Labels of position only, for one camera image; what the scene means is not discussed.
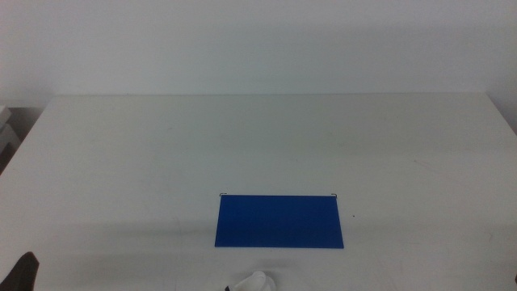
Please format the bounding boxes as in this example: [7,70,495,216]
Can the white toy shoe with stripes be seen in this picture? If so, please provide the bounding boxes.
[224,270,278,291]

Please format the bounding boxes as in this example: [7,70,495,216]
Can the blue rectangular mat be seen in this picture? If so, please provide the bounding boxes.
[214,195,345,249]

